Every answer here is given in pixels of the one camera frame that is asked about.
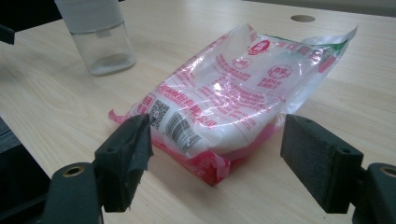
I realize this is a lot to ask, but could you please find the clear plastic bag red print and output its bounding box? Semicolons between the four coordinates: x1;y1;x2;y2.
107;22;359;187

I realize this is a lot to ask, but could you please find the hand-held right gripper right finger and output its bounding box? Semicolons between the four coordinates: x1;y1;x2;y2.
279;113;364;215

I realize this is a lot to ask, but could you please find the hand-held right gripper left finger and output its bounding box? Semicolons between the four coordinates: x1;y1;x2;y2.
94;113;154;214

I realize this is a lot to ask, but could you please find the clear jar with white lid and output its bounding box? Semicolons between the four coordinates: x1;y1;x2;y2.
54;0;136;77

